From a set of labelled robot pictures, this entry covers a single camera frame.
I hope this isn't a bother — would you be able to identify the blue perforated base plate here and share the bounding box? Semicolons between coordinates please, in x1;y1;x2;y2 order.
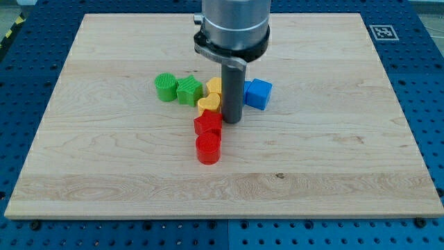
1;0;443;249

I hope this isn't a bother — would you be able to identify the red star block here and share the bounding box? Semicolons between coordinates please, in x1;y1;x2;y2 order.
194;110;222;139

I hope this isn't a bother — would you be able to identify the light wooden board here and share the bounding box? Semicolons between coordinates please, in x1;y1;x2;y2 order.
5;13;443;219

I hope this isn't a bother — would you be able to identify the green star block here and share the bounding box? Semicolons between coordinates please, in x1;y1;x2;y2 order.
176;75;203;106

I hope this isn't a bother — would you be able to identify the yellow heart block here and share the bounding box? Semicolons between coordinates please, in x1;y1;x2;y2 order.
197;93;221;116

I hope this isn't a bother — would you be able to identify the red cylinder block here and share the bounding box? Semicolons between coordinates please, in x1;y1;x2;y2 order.
195;132;221;165

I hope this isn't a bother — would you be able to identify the yellow hexagon block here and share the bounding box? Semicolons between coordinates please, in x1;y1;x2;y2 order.
205;77;222;98

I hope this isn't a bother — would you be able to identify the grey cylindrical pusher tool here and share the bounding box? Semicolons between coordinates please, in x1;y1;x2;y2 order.
221;65;246;124

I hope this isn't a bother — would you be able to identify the blue block behind pusher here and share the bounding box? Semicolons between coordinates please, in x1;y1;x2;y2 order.
243;81;252;105

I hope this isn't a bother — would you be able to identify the green cylinder block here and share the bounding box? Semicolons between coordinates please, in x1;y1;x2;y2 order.
154;72;178;102

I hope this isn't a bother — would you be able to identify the blue cube block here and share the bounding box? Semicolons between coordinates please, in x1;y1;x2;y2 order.
246;78;273;110

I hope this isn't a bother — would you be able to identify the white fiducial marker tag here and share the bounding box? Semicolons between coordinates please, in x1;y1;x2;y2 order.
369;24;399;41

